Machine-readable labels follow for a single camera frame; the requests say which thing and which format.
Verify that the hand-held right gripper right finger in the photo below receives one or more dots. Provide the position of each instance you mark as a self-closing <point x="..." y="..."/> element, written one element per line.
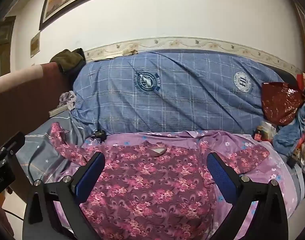
<point x="221" y="177"/>

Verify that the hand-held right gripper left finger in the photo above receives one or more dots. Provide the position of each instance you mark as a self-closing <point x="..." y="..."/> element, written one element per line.
<point x="91" y="177"/>

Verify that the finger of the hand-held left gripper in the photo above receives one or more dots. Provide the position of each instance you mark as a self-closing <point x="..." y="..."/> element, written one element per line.
<point x="13" y="142"/>

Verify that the pink floral shirt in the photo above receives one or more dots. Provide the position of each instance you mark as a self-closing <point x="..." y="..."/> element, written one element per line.
<point x="155" y="187"/>

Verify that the grey star bedsheet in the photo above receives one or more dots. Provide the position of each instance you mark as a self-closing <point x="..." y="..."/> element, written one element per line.
<point x="40" y="155"/>

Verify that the brown bed headboard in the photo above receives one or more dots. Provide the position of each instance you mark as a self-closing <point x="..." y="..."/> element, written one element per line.
<point x="25" y="100"/>

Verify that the black charger plug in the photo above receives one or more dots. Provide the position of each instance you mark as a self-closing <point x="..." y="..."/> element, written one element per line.
<point x="100" y="133"/>

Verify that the purple floral blanket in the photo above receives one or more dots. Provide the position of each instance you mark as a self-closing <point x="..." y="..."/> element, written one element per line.
<point x="275" y="180"/>

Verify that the white flat strip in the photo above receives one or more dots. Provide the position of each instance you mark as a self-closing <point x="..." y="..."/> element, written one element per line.
<point x="58" y="111"/>

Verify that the small red box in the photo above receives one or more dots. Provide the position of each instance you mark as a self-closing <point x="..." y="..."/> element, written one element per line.
<point x="258" y="134"/>

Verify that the white packet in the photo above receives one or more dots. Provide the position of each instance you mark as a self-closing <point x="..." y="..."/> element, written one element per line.
<point x="269" y="130"/>

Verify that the small lilac cloth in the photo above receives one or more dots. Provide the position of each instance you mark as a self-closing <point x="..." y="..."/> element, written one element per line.
<point x="67" y="100"/>

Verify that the blue denim cloth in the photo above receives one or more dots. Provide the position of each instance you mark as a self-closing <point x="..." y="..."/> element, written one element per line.
<point x="287" y="135"/>

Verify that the blue plaid quilt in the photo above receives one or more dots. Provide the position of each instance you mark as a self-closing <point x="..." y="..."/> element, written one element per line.
<point x="182" y="97"/>

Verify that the brown wooden door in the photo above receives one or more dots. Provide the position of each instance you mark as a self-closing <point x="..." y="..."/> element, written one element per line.
<point x="2" y="45"/>

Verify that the olive green cloth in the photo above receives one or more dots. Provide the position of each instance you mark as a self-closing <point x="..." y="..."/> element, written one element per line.
<point x="67" y="60"/>

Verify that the small beige cloth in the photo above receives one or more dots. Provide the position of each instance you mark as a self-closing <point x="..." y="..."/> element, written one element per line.
<point x="130" y="52"/>

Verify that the floral wallpaper border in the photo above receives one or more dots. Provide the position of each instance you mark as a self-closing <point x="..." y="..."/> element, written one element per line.
<point x="192" y="42"/>

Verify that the small wall plaque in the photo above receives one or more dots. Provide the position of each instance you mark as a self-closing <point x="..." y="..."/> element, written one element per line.
<point x="35" y="43"/>

